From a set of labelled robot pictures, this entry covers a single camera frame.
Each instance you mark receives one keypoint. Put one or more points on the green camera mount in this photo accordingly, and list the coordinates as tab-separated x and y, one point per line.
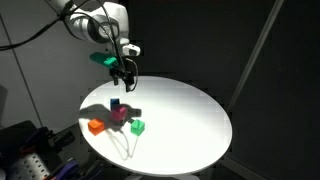
103	59

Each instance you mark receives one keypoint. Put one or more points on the blue block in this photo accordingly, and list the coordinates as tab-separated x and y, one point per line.
115	101

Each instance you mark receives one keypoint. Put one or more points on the grey metal frame bar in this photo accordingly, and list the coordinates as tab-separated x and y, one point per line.
256	53

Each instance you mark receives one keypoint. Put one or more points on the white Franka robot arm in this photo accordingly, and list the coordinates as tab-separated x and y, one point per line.
90	23

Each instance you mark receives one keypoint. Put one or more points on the pink block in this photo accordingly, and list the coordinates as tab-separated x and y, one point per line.
118	113

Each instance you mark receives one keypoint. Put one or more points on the purple clamp with orange tips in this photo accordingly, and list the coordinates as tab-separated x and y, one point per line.
65	169

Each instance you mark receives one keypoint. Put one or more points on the green block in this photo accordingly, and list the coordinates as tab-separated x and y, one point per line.
137	127

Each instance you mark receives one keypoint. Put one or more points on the blue orange clamps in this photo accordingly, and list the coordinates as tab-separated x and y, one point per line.
28	166

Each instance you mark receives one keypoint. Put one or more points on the black spring clamp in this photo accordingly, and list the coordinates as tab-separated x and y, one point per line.
61	138

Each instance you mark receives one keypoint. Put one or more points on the grey block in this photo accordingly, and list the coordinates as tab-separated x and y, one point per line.
129	121

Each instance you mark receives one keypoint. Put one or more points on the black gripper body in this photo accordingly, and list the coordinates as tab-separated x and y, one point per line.
122	72

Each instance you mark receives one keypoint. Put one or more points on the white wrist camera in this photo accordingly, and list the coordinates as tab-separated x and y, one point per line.
131	50

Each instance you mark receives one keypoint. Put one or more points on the orange block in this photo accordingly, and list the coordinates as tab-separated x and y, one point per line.
96	126

